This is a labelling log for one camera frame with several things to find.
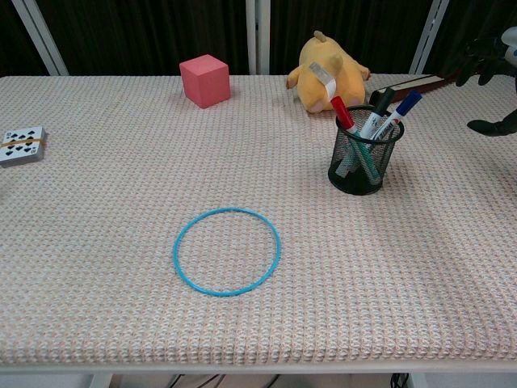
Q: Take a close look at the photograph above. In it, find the yellow plush toy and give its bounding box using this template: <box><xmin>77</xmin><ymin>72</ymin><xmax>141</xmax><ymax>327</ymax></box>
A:
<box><xmin>286</xmin><ymin>30</ymin><xmax>372</xmax><ymax>114</ymax></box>

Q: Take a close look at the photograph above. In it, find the white upright frame post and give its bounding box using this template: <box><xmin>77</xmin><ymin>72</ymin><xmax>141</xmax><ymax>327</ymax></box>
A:
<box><xmin>245</xmin><ymin>0</ymin><xmax>271</xmax><ymax>75</ymax></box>

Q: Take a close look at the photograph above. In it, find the black mesh pen holder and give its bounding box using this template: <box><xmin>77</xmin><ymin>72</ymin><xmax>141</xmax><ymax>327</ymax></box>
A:
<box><xmin>327</xmin><ymin>104</ymin><xmax>406</xmax><ymax>196</ymax></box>

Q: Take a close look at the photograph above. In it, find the deck of playing cards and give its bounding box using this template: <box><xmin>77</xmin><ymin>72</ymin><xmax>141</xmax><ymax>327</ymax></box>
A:
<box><xmin>0</xmin><ymin>125</ymin><xmax>48</xmax><ymax>168</ymax></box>

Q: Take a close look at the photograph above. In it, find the dark curtain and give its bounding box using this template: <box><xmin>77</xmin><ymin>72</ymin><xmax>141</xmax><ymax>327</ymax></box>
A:
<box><xmin>0</xmin><ymin>0</ymin><xmax>517</xmax><ymax>78</ymax></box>

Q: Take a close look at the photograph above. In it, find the white table leg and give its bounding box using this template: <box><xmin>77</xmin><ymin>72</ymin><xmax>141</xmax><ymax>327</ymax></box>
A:
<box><xmin>87</xmin><ymin>373</ymin><xmax>115</xmax><ymax>388</ymax></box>

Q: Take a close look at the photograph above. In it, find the blue plastic ring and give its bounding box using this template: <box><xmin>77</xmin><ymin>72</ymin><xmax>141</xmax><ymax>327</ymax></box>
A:
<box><xmin>173</xmin><ymin>207</ymin><xmax>282</xmax><ymax>297</ymax></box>

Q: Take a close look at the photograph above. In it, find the pink foam cube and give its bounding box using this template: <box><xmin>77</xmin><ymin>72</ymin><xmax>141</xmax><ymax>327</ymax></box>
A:
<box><xmin>179</xmin><ymin>53</ymin><xmax>232</xmax><ymax>109</ymax></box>

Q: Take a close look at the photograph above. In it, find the beige woven tablecloth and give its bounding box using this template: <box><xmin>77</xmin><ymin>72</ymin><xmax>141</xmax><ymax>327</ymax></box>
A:
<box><xmin>0</xmin><ymin>73</ymin><xmax>517</xmax><ymax>367</ymax></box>

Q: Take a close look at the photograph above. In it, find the red capped marker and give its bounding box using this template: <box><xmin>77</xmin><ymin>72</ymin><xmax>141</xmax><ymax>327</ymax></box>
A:
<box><xmin>330</xmin><ymin>95</ymin><xmax>383</xmax><ymax>182</ymax></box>

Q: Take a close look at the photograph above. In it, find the dark wooden book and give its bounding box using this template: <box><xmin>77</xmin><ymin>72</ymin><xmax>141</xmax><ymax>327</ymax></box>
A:
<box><xmin>368</xmin><ymin>74</ymin><xmax>462</xmax><ymax>107</ymax></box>

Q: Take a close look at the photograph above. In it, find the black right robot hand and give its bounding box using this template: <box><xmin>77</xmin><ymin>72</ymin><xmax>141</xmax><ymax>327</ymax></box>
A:
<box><xmin>456</xmin><ymin>34</ymin><xmax>517</xmax><ymax>138</ymax></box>

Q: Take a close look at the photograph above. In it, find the black capped marker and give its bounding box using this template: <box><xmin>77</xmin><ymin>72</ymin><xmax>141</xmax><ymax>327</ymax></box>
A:
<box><xmin>334</xmin><ymin>86</ymin><xmax>397</xmax><ymax>178</ymax></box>

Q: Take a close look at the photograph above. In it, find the blue capped marker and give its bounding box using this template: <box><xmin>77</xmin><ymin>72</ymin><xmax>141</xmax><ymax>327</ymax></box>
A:
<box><xmin>363</xmin><ymin>90</ymin><xmax>423</xmax><ymax>161</ymax></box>

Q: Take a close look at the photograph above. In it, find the white slanted frame post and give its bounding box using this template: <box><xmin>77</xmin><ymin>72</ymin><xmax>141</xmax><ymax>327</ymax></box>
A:
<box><xmin>409</xmin><ymin>0</ymin><xmax>451</xmax><ymax>75</ymax></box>
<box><xmin>11</xmin><ymin>0</ymin><xmax>70</xmax><ymax>77</ymax></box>

